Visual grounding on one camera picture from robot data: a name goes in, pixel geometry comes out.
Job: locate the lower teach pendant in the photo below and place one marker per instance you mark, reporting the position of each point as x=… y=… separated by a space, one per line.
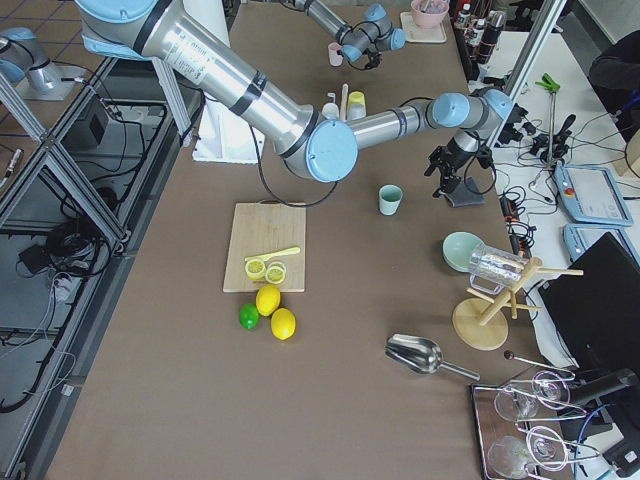
x=579 y=237

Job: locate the wooden cutting board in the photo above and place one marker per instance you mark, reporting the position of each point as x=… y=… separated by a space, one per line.
x=261 y=228

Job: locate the yellow lemon upper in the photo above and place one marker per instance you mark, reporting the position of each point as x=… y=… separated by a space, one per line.
x=268 y=299

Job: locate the cream serving tray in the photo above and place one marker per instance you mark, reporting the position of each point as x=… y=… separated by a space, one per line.
x=435 y=34

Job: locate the clear glass mug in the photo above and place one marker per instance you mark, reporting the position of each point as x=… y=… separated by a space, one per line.
x=492 y=269

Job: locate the mint green bowl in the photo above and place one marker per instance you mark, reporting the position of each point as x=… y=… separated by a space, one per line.
x=457 y=248

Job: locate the metal glass rack tray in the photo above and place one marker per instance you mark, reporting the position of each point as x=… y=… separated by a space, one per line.
x=490 y=426

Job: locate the wine glass upper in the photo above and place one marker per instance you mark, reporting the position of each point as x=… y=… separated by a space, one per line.
x=521 y=399

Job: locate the yellow plastic knife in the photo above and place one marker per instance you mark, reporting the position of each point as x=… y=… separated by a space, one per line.
x=274 y=254

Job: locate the green tipped reach stick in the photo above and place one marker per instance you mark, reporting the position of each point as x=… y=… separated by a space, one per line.
x=552 y=88

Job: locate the teach pendant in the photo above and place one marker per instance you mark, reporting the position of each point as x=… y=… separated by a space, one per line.
x=579 y=237
x=590 y=195

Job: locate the wine glass lower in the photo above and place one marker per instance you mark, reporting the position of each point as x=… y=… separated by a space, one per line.
x=542 y=450

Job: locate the upper teach pendant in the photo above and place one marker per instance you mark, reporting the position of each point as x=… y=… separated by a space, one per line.
x=590 y=195

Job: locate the pink cup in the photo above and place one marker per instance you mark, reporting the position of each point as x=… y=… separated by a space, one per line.
x=334 y=51

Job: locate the yellow cup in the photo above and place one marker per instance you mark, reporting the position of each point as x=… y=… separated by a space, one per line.
x=356 y=106

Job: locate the lemon slice left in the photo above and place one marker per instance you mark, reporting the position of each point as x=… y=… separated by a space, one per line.
x=255 y=269

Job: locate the white cup upper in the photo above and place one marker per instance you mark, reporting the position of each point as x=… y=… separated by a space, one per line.
x=330 y=110

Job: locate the wooden mug tree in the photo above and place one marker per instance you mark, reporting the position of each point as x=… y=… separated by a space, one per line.
x=480 y=322

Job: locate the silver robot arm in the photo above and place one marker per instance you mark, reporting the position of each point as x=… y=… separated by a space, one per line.
x=361 y=44
x=311 y=145

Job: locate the wine glass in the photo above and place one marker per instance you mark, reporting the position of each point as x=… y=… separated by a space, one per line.
x=542 y=450
x=521 y=399

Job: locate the yellow lemon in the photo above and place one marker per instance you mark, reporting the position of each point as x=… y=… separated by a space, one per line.
x=268 y=299
x=283 y=324

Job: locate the seated person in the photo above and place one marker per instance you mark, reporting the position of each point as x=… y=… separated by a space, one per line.
x=614 y=76

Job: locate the steel metal scoop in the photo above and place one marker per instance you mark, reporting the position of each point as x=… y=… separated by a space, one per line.
x=422 y=355

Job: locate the black laptop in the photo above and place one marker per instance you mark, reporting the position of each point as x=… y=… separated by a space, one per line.
x=597 y=313

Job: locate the yellow lemon lower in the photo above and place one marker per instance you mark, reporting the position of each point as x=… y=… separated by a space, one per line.
x=283 y=324

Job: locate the pink bowl with ice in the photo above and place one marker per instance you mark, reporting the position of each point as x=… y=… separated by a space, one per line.
x=429 y=14

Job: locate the mint green cup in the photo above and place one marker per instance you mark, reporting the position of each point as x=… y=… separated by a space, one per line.
x=389 y=199

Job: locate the lemon slice right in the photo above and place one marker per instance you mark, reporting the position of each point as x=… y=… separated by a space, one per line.
x=275 y=273

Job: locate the grey folded cloth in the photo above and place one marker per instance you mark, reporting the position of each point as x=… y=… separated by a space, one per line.
x=465 y=194

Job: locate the green lime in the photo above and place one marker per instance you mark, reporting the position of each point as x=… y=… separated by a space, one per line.
x=249 y=316

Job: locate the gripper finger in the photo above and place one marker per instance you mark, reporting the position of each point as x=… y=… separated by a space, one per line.
x=433 y=166
x=447 y=185

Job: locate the lemon slice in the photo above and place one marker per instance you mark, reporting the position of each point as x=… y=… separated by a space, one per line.
x=255 y=269
x=275 y=273

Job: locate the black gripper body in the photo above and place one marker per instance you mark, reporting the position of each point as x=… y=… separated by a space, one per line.
x=373 y=58
x=446 y=161

